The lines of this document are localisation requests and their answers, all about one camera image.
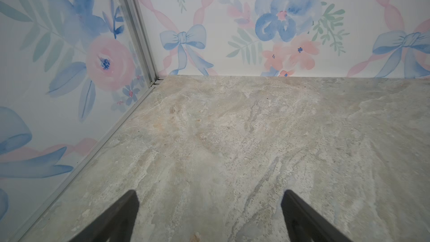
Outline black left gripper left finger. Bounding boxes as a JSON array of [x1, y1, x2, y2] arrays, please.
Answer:
[[71, 190, 140, 242]]

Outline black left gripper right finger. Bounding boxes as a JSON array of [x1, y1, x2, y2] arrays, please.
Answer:
[[281, 189, 351, 242]]

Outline aluminium corner frame post left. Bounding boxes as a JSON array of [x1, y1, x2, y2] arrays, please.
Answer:
[[119, 0, 159, 87]]

